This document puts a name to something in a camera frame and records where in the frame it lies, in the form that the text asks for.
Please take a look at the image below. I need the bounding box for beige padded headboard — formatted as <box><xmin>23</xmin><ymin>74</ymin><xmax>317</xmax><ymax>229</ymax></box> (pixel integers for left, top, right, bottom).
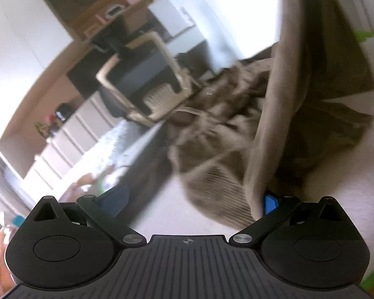
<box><xmin>23</xmin><ymin>90</ymin><xmax>114</xmax><ymax>191</ymax></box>

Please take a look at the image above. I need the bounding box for beige mesh office chair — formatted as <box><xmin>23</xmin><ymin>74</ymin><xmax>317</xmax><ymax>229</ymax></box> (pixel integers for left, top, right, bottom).
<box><xmin>95</xmin><ymin>32</ymin><xmax>196</xmax><ymax>129</ymax></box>

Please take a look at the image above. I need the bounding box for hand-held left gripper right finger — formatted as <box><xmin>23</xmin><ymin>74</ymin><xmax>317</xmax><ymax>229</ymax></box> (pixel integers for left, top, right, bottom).
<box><xmin>229</xmin><ymin>191</ymin><xmax>346</xmax><ymax>247</ymax></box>

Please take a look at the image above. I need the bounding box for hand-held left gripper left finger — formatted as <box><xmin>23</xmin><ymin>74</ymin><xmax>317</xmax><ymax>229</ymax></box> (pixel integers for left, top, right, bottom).
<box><xmin>29</xmin><ymin>184</ymin><xmax>146</xmax><ymax>247</ymax></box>

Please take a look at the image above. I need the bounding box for black pot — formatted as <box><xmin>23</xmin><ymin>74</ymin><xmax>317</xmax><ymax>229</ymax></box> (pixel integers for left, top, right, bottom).
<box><xmin>54</xmin><ymin>102</ymin><xmax>74</xmax><ymax>123</ymax></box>

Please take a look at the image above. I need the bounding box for pink cardboard box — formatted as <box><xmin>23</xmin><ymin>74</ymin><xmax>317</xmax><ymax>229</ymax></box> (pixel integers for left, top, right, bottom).
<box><xmin>61</xmin><ymin>172</ymin><xmax>97</xmax><ymax>200</ymax></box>

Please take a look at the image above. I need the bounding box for brown dotted corduroy garment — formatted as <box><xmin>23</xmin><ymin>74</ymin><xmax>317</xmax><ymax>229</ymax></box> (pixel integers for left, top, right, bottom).
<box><xmin>166</xmin><ymin>0</ymin><xmax>374</xmax><ymax>229</ymax></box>

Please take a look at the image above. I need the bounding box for white quilted mattress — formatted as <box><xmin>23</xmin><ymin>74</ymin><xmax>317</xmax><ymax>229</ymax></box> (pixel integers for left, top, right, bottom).
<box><xmin>89</xmin><ymin>120</ymin><xmax>162</xmax><ymax>192</ymax></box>

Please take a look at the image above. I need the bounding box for wooden desk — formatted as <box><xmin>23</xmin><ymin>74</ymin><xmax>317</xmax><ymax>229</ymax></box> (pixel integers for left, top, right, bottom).
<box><xmin>71</xmin><ymin>0</ymin><xmax>206</xmax><ymax>57</ymax></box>

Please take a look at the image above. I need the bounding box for green potted plant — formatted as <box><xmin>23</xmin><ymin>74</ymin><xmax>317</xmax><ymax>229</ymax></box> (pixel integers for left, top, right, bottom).
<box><xmin>34</xmin><ymin>121</ymin><xmax>49</xmax><ymax>138</ymax></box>

